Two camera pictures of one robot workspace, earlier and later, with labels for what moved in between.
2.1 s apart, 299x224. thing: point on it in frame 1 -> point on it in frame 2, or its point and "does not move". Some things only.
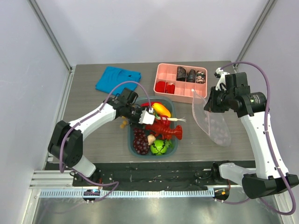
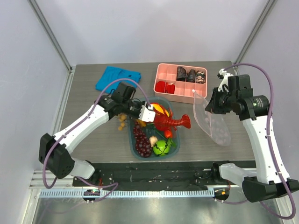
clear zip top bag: [216, 124] does not move
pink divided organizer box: [181, 84] does not move
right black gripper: [212, 101] does not move
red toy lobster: [161, 128] -> [166, 122]
